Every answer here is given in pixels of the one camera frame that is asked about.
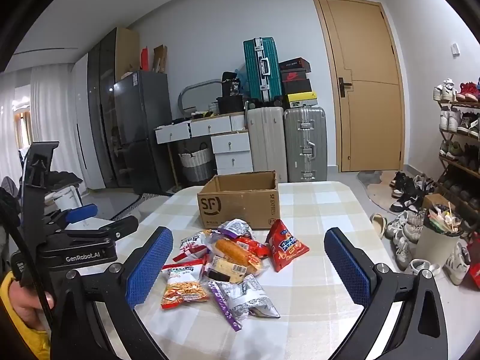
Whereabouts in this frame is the small cardboard box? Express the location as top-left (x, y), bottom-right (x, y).
top-left (422, 193), bottom-right (456, 214)

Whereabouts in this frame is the teal suitcase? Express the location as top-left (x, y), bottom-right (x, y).
top-left (243, 37), bottom-right (283, 103)

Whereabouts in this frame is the wooden door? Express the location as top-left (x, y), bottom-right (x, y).
top-left (312, 0), bottom-right (405, 173)

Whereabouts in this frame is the white curtain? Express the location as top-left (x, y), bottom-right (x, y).
top-left (0, 64), bottom-right (77, 181)

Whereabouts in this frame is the black printed bag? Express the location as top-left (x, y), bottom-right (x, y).
top-left (221, 71), bottom-right (244, 98)

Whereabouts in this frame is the woven laundry basket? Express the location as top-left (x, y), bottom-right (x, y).
top-left (178, 142), bottom-right (214, 182)

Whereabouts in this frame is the yellow black shoe box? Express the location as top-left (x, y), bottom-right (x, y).
top-left (285, 94), bottom-right (319, 109)

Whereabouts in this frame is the beige suitcase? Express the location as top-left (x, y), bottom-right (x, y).
top-left (245, 107), bottom-right (287, 183)

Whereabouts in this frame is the silver suitcase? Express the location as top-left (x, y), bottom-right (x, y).
top-left (283, 106), bottom-right (328, 182)

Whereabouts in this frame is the small silver purple snack packet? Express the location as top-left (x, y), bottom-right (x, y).
top-left (217, 218), bottom-right (256, 241)

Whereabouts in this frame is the dark cloth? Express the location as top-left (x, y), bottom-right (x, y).
top-left (45, 170), bottom-right (84, 196)

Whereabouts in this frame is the small red snack packet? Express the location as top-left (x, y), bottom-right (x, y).
top-left (236, 236), bottom-right (271, 257)

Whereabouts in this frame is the grey oval frame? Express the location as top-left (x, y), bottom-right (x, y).
top-left (177, 79), bottom-right (223, 115)

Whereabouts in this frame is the wooden shoe rack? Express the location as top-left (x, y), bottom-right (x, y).
top-left (437, 97), bottom-right (480, 229)

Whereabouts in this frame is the brown cardboard sheet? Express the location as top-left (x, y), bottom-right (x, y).
top-left (152, 44), bottom-right (168, 74)

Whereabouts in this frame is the red black shoe box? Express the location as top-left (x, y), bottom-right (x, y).
top-left (281, 71), bottom-right (312, 83)

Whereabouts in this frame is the person's left forearm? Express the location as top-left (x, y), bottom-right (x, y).
top-left (0, 272), bottom-right (51, 360)

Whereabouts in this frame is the white red snack packet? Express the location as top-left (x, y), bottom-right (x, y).
top-left (173, 230), bottom-right (214, 267)

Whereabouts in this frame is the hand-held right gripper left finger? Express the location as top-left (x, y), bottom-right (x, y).
top-left (50, 226), bottom-right (174, 360)

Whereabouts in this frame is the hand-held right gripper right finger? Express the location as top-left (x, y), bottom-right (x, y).
top-left (324, 227), bottom-right (449, 360)

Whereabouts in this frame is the red triangular snack bag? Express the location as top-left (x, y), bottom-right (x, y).
top-left (265, 219), bottom-right (310, 272)

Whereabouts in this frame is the plain black shoe box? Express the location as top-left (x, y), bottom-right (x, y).
top-left (281, 79), bottom-right (313, 96)

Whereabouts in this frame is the black cable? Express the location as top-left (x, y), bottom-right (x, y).
top-left (0, 185), bottom-right (55, 331)

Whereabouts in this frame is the white drawer desk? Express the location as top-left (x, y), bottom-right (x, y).
top-left (155, 112), bottom-right (255, 192)

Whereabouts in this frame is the dark glass cabinet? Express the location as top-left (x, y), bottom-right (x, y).
top-left (87, 27), bottom-right (140, 190)

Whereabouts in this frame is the orange noodle snack packet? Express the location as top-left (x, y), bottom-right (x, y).
top-left (161, 264), bottom-right (210, 310)

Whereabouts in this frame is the shoe rack with shoes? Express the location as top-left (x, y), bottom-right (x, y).
top-left (433, 78), bottom-right (480, 211)

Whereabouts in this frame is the black storage bin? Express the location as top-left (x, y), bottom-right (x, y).
top-left (215, 95), bottom-right (245, 114)

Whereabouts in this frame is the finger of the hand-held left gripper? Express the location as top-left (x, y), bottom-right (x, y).
top-left (45, 203), bottom-right (99, 229)
top-left (64, 215), bottom-right (139, 240)

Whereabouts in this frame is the person's left hand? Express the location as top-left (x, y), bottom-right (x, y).
top-left (7, 275), bottom-right (51, 331)

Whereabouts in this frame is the striped rug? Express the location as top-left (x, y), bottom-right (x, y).
top-left (110, 192), bottom-right (177, 221)

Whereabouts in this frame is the clear-wrapped cake packet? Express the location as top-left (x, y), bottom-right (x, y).
top-left (208, 257), bottom-right (248, 284)

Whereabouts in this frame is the pile of scattered shoes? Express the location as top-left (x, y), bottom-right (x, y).
top-left (369, 170), bottom-right (473, 286)

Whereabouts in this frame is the brown cardboard box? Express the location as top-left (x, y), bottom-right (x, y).
top-left (197, 170), bottom-right (280, 230)

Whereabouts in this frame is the white tall cabinet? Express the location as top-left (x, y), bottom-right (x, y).
top-left (71, 54), bottom-right (106, 190)

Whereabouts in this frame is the grey door mat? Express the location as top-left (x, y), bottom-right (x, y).
top-left (356, 170), bottom-right (400, 216)

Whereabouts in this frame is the large silver purple snack packet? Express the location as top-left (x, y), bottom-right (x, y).
top-left (208, 275), bottom-right (281, 332)

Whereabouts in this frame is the grey refrigerator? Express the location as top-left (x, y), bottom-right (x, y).
top-left (112, 70), bottom-right (177, 196)

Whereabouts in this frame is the clear-wrapped bread packet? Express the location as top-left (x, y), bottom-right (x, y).
top-left (214, 238), bottom-right (263, 274)

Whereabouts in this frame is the white trash bin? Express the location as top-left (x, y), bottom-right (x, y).
top-left (415, 202), bottom-right (466, 269)

